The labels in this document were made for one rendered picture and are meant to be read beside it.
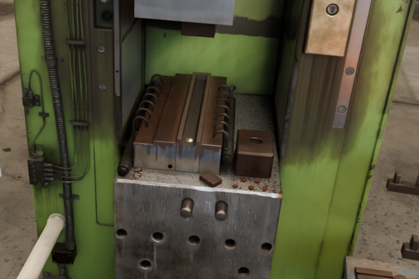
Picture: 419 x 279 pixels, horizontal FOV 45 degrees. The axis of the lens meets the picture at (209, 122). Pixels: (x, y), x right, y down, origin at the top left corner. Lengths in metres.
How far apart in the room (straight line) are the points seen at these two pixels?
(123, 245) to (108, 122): 0.31
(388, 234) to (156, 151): 1.73
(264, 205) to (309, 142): 0.24
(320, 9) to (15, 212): 1.90
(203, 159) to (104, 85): 0.32
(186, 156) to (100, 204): 0.39
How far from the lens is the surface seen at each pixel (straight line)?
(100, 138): 1.36
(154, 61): 1.60
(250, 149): 1.17
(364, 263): 1.29
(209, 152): 1.16
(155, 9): 1.05
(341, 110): 1.29
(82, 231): 1.54
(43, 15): 1.24
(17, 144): 3.22
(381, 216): 2.81
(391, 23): 1.24
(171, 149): 1.17
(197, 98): 1.39
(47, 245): 1.44
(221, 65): 1.58
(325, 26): 1.18
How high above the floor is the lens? 1.56
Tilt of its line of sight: 27 degrees down
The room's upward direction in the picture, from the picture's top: 4 degrees clockwise
